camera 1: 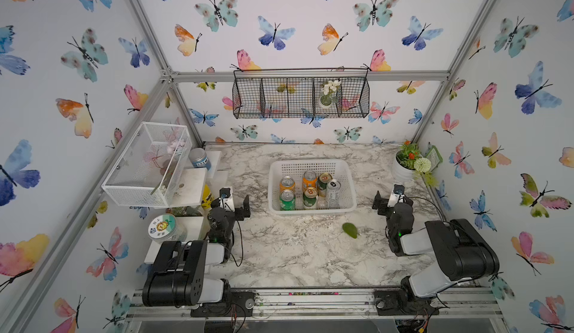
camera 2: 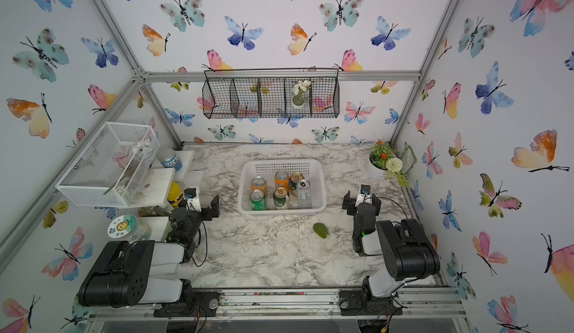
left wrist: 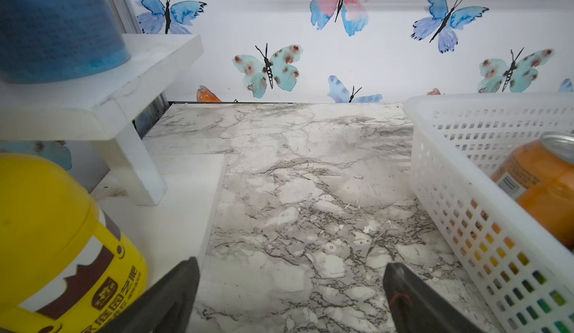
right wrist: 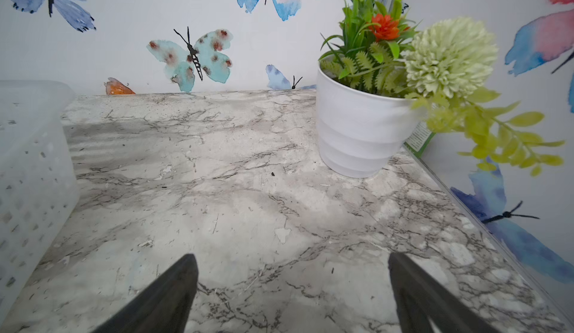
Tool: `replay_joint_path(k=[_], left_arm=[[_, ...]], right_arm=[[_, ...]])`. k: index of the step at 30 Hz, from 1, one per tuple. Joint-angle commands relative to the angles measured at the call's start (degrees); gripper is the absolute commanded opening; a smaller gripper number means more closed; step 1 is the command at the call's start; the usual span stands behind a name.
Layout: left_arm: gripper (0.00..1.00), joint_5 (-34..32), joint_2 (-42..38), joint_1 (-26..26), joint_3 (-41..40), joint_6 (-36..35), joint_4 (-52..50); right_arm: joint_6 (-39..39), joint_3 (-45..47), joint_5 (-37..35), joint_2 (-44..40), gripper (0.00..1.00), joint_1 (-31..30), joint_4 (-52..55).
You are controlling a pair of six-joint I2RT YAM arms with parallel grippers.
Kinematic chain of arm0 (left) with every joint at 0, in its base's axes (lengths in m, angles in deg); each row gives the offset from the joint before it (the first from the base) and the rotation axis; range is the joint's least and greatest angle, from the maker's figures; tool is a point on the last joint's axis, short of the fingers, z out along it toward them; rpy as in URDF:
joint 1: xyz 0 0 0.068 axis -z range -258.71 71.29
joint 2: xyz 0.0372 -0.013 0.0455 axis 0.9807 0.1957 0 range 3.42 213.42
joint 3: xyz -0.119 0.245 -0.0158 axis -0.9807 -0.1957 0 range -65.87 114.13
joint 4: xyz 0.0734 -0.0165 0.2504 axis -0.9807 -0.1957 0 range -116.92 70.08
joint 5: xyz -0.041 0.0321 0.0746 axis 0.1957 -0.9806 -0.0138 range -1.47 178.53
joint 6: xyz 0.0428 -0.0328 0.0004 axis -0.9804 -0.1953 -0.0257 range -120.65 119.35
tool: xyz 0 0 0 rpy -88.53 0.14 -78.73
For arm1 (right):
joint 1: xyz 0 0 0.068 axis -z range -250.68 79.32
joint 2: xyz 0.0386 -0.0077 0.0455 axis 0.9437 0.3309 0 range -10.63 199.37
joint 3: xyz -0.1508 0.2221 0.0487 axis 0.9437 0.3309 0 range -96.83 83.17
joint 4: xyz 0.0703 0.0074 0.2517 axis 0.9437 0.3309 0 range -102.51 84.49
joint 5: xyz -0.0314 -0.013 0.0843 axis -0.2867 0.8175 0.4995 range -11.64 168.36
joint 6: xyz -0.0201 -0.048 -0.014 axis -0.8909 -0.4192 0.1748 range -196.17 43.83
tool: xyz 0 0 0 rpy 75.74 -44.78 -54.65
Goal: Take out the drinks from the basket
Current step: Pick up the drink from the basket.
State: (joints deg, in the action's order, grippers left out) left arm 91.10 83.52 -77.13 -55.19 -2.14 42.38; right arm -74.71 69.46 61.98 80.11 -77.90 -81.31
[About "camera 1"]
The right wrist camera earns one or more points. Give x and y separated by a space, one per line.
396 196

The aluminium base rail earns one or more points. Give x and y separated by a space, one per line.
328 304

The green tan can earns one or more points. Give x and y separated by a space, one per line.
322 182

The blue grey can on shelf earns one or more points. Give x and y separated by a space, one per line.
199 158

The small white flower vase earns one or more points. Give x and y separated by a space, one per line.
329 92

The white potted flower plant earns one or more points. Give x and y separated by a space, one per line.
410 164

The orange soda can back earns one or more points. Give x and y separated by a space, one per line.
309 179

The green gold beer can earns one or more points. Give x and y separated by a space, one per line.
310 198

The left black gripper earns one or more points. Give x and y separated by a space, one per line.
238 213

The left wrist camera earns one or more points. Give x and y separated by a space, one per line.
227 197

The orange soda can front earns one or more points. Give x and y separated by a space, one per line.
287 183

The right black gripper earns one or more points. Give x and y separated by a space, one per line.
383 204

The round lidded snack jar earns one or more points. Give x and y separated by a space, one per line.
164 228

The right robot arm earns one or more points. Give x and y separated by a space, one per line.
461 254

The green picture frame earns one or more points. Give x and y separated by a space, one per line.
434 157

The green soda can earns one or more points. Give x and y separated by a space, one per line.
287 200

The orange soda can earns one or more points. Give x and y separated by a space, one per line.
287 183
309 179

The white plastic perforated basket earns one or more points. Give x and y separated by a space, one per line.
295 169

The white mesh box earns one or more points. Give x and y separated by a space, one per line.
147 172

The green leaf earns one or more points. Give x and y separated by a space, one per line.
350 229

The black wire wall basket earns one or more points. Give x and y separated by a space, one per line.
294 93

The yellow bottle on shelf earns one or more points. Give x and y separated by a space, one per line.
207 198

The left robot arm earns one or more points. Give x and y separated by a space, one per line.
177 276

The white tiered shelf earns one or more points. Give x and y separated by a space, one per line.
190 196

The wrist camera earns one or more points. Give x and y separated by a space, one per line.
396 196
227 197

